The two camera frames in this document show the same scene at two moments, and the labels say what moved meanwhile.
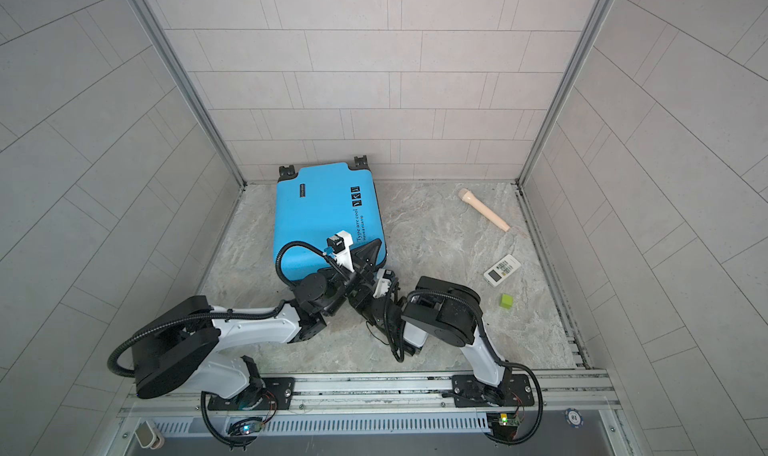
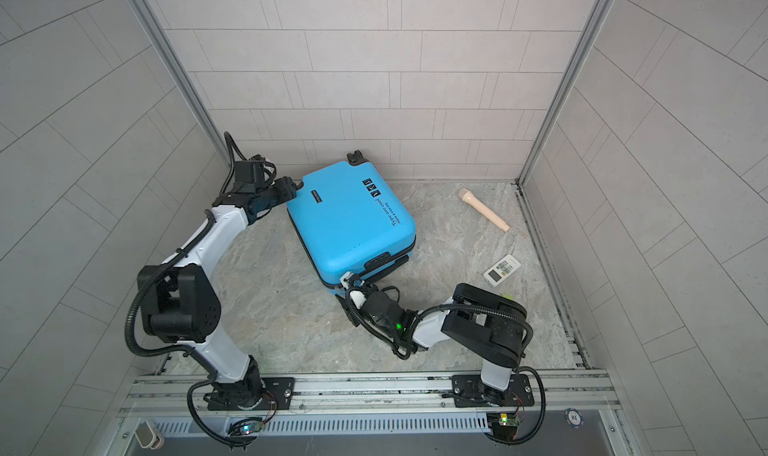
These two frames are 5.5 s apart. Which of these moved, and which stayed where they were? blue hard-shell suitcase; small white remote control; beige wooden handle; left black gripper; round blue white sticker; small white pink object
Moved: left black gripper; blue hard-shell suitcase
Stayed: beige wooden handle; small white pink object; round blue white sticker; small white remote control
